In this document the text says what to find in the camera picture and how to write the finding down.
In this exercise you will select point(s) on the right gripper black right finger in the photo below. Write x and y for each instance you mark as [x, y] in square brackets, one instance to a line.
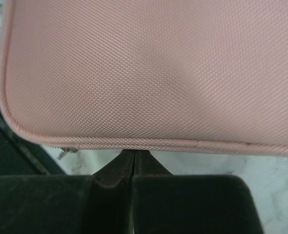
[164, 203]

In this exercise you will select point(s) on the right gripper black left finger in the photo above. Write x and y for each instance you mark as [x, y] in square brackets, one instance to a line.
[70, 204]

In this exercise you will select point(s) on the pink medicine kit case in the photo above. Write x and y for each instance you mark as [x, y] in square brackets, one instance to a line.
[205, 76]

